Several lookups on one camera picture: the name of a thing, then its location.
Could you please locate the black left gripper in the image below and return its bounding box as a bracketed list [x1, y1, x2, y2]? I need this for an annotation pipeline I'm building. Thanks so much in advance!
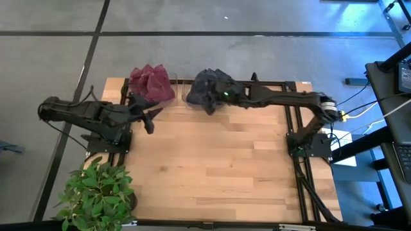
[119, 92, 164, 135]

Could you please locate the pink knit hat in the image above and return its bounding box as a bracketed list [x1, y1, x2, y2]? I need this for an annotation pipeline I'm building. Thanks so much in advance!
[128, 65, 161, 100]
[141, 64, 177, 103]

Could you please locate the large dark blue hat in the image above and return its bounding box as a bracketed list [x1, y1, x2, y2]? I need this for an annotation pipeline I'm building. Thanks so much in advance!
[186, 69, 225, 108]

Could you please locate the green leafy potted plant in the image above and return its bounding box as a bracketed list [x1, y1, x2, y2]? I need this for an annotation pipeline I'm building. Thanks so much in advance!
[52, 155, 139, 231]

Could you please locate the blue floor bar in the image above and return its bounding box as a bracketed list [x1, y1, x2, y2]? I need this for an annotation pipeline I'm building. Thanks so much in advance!
[344, 77, 369, 86]

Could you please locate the white paper sheet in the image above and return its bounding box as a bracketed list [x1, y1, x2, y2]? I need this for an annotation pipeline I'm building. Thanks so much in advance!
[320, 127, 358, 168]

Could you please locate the black crossbar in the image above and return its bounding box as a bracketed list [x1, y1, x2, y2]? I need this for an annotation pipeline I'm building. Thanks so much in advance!
[330, 126, 396, 163]

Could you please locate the dark grey side cart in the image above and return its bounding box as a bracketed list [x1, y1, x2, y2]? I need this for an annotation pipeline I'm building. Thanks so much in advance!
[365, 60, 411, 194]

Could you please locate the black pole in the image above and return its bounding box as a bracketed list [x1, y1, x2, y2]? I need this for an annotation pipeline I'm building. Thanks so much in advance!
[377, 41, 411, 73]

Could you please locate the small monitor screen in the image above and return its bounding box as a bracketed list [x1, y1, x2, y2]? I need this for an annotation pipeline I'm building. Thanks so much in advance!
[397, 62, 411, 94]

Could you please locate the laptop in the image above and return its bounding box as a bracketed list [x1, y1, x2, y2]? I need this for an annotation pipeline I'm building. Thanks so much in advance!
[392, 141, 411, 185]

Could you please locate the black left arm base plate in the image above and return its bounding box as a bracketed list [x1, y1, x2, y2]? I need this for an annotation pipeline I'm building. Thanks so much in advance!
[85, 128, 133, 155]

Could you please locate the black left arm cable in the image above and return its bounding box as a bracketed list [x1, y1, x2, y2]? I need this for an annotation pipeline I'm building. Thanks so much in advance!
[43, 119, 89, 150]

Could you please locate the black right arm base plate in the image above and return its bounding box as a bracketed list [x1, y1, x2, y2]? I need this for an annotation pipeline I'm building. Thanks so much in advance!
[286, 132, 333, 158]

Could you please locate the black cable bundle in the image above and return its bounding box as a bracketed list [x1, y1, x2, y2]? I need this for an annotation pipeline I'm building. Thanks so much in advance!
[292, 153, 342, 224]

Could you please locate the white cable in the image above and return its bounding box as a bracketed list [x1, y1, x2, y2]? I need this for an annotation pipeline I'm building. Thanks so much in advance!
[362, 98, 411, 136]

